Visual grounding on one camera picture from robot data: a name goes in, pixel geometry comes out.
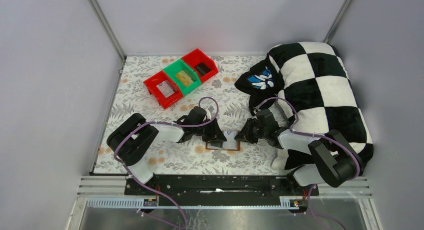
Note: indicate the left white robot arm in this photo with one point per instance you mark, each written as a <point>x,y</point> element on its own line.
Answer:
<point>131,140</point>

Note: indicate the red bin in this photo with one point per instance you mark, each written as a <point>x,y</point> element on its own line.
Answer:
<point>197,56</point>
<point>151,85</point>

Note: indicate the floral table cloth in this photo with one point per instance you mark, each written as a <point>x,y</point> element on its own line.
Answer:
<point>220,97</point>

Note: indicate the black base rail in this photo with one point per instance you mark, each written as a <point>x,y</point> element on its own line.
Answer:
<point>218,190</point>

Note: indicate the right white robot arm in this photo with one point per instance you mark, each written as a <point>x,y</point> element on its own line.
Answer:
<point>334,160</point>

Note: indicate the red bin far right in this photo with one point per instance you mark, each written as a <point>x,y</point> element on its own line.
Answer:
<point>197,56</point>

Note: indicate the green bin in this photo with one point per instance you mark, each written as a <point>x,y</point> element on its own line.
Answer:
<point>178,66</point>

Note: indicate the silver card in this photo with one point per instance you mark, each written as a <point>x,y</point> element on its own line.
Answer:
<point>165,89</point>

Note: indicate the checkered black white pillow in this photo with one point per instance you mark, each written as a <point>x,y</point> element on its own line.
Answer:
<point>317,94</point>

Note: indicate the black cap with blue logo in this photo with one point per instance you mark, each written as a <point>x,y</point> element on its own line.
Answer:
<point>261,82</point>

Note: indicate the yellow card in green bin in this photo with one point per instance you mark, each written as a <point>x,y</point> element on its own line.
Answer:
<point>184,78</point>

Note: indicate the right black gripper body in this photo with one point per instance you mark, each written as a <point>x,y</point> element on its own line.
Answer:
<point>252,128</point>

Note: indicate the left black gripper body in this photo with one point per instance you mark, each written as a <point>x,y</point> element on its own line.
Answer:
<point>209,130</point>

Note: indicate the red bin near left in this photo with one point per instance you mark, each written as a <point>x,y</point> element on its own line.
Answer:
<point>151,85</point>

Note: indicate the black item in red bin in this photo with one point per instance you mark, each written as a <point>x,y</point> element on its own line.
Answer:
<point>202,69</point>

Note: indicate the brown leather card holder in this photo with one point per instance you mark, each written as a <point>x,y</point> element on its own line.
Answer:
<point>231,144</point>

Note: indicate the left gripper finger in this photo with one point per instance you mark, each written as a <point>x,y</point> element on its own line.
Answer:
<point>214,127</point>
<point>209,136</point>

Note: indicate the aluminium frame rails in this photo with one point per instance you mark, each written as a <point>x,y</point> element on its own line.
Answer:
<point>108,191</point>

